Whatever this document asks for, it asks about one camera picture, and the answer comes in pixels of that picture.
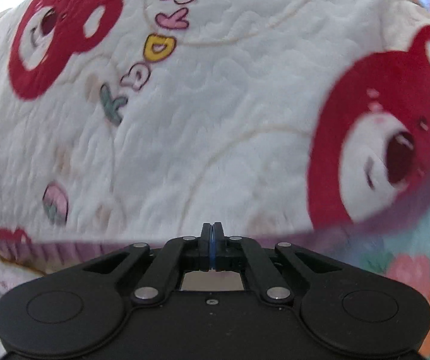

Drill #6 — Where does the white bear-print fleece blanket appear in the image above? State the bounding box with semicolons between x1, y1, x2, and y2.
0;0;430;282

